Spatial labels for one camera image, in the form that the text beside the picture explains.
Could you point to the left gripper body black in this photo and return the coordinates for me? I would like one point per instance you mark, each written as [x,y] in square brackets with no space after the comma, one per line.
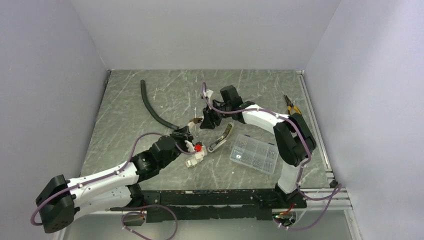
[180,138]

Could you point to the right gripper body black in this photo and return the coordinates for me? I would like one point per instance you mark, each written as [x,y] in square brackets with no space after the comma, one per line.
[216,117]

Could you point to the brown stapler base part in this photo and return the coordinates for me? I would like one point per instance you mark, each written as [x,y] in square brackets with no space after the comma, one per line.
[194,121]

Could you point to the white staple box tray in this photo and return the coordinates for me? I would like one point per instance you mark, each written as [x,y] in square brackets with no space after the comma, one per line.
[195,159]

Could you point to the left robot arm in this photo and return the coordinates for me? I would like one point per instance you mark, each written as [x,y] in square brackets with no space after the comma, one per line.
[64,200]

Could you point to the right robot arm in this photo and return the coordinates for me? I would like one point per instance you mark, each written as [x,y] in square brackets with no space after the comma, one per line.
[293,137]

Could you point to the clear plastic screw organizer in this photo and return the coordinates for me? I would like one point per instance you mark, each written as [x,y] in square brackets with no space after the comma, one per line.
[256,154]

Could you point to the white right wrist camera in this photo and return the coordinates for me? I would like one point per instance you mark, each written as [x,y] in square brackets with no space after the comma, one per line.
[206,94]

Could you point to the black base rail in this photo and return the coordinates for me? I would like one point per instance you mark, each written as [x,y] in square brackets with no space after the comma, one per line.
[165,213]

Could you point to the orange handled pliers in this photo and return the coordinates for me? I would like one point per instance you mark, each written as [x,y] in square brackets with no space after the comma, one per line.
[291,108]

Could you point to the aluminium frame rail right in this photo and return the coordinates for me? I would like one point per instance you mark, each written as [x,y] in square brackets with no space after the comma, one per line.
[318,172]

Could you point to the aluminium frame rail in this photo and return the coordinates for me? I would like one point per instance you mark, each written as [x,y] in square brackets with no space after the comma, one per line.
[125,198]
[318,172]

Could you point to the aluminium frame rail front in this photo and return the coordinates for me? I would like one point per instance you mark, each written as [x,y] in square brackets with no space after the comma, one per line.
[125,198]

